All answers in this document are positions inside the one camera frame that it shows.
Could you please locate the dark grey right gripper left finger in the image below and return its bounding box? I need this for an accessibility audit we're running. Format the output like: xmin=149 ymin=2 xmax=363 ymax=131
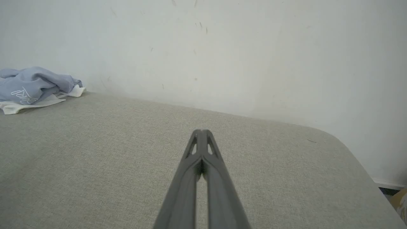
xmin=153 ymin=129 xmax=202 ymax=229

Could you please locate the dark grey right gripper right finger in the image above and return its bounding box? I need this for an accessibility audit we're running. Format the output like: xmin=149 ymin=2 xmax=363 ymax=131
xmin=202 ymin=129 xmax=252 ymax=229

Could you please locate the light blue polo shirt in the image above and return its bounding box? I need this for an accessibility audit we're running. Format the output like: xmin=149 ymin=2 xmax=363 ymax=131
xmin=0 ymin=66 xmax=86 ymax=115

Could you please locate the grey fabric sofa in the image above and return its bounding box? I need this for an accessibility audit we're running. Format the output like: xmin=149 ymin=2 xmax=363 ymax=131
xmin=0 ymin=92 xmax=407 ymax=229

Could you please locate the white baseboard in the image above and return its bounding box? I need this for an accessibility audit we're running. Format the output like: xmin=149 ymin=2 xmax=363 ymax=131
xmin=372 ymin=178 xmax=407 ymax=191

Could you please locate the yellowish object on floor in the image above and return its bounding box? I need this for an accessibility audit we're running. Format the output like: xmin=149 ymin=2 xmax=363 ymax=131
xmin=390 ymin=188 xmax=407 ymax=225

